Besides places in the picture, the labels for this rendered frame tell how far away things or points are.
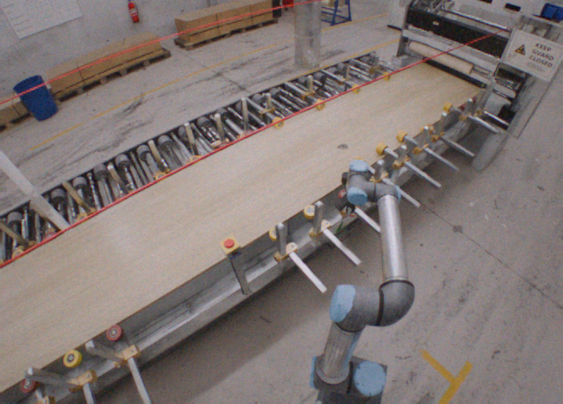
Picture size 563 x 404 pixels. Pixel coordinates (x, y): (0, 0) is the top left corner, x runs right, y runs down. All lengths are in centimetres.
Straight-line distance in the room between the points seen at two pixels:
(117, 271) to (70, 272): 32
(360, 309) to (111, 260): 142
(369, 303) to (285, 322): 151
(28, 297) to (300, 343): 182
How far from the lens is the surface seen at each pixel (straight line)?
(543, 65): 331
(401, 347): 241
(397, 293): 91
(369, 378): 141
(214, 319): 166
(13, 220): 276
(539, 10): 342
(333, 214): 204
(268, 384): 225
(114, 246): 188
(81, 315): 178
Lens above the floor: 224
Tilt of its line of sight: 49 degrees down
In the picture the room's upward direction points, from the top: 4 degrees counter-clockwise
